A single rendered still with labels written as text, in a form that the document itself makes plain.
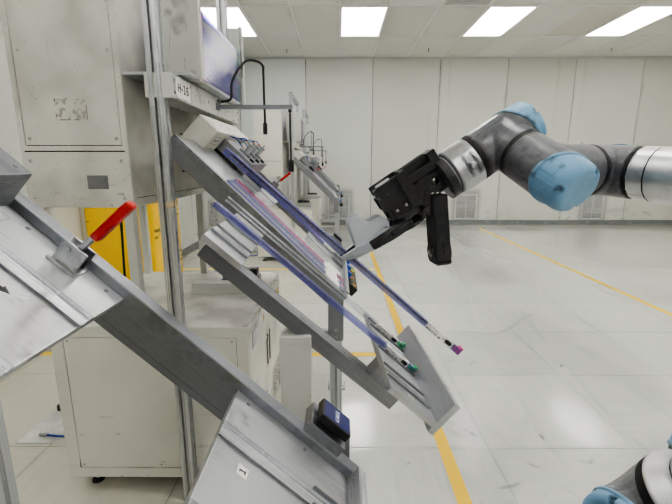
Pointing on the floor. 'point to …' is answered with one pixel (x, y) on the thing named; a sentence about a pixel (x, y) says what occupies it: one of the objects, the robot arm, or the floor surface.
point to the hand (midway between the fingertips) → (350, 256)
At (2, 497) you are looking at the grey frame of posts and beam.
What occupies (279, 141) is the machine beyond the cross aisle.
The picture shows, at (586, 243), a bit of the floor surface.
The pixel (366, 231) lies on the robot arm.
